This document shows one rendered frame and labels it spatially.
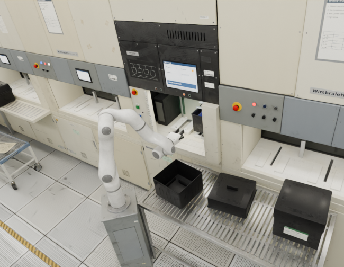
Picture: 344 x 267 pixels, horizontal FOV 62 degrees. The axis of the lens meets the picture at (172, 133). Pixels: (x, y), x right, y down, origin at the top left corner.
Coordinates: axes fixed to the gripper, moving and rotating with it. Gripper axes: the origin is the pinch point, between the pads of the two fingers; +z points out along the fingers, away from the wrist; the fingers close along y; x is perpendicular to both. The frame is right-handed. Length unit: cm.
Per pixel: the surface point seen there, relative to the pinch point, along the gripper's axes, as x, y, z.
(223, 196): -33, 45, -18
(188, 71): 43.9, 3.0, 14.9
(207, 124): 5.2, 18.7, 9.9
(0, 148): -72, -257, -42
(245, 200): -33, 59, -14
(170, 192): -29.6, 10.2, -34.6
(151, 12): 83, -22, 15
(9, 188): -119, -239, -63
